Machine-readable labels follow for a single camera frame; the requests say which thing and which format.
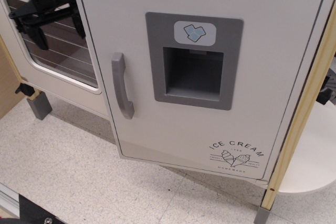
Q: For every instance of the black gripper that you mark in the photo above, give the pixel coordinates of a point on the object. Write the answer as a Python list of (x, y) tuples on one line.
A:
[(36, 13)]

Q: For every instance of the grey fridge door handle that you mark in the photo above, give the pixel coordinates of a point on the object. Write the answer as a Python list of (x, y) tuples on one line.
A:
[(118, 69)]

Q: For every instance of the white fridge door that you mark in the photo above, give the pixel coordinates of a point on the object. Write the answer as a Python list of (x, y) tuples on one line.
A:
[(278, 44)]

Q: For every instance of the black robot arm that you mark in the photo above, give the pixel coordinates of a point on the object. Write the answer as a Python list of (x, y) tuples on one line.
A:
[(36, 13)]

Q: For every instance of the white oven door with window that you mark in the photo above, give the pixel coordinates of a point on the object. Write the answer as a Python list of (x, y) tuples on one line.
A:
[(65, 70)]

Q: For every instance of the black clamp on left leg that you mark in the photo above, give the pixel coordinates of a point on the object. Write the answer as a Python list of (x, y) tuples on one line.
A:
[(25, 89)]

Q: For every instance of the wooden left side panel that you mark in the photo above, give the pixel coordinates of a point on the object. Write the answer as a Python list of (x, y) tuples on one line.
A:
[(9, 82)]

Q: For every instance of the grey left foot cap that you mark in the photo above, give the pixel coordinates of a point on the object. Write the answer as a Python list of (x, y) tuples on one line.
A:
[(40, 106)]

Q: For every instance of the grey foot cap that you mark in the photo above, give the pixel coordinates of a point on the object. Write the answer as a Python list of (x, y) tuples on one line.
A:
[(262, 215), (40, 106)]

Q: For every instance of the ice cube sticker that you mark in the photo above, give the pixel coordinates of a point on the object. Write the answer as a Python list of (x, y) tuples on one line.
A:
[(194, 33)]

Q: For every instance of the grey ice dispenser panel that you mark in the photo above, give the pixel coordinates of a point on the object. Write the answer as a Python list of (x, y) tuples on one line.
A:
[(202, 76)]

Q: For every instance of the ice cream logo decal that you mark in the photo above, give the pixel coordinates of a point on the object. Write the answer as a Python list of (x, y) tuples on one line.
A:
[(236, 157)]

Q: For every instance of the black clamp at right edge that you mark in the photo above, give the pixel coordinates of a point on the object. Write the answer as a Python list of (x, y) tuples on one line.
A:
[(327, 91)]

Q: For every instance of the grey right foot cap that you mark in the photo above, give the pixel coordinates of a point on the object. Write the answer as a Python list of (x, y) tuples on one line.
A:
[(262, 215)]

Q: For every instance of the white round table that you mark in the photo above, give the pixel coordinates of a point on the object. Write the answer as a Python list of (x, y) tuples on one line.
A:
[(312, 166)]

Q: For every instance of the aluminium rail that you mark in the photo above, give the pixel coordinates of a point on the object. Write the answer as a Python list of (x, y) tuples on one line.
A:
[(9, 199)]

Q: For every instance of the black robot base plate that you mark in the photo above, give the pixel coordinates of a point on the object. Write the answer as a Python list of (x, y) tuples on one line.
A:
[(30, 212)]

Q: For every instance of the wooden right corner post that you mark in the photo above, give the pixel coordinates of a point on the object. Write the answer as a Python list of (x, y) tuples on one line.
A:
[(313, 84)]

